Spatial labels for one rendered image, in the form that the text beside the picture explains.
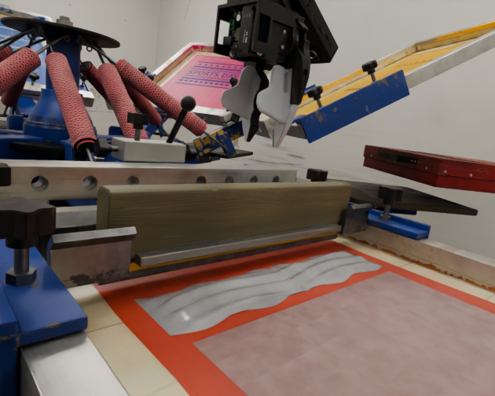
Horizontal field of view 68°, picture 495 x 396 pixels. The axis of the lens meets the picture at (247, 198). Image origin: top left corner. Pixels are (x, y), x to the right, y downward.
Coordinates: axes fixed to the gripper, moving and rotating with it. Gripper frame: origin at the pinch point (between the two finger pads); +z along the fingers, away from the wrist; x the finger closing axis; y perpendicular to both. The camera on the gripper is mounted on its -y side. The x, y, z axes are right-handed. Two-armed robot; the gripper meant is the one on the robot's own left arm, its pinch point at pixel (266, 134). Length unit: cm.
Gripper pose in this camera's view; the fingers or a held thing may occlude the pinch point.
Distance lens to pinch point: 48.1
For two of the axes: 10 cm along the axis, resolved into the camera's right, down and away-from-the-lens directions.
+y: -7.4, 0.5, -6.7
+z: -1.3, 9.7, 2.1
